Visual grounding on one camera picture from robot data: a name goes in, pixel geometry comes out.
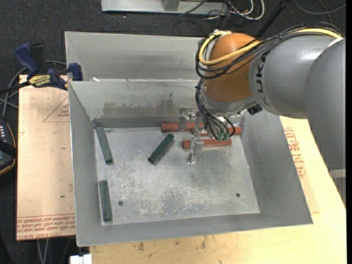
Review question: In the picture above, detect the grey metal bin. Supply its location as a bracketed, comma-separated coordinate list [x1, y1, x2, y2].
[64, 31, 314, 248]

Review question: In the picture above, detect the long red-brown flat block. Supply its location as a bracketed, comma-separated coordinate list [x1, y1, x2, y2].
[160, 120, 243, 136]

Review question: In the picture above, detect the brown cardboard board red print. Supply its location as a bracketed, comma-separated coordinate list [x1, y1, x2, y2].
[16, 74, 321, 241]

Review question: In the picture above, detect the short red-brown flat block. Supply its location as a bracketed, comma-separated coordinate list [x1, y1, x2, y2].
[181, 137, 233, 150]

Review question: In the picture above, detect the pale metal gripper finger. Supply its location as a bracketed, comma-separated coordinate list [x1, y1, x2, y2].
[196, 139, 205, 160]
[187, 139, 197, 165]

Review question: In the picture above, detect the dark green flat block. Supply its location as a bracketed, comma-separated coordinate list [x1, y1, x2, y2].
[98, 179, 113, 223]
[95, 126, 114, 164]
[147, 133, 175, 165]

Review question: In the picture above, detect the black cylinder on white bracket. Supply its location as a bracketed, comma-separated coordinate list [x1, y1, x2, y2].
[246, 103, 263, 116]

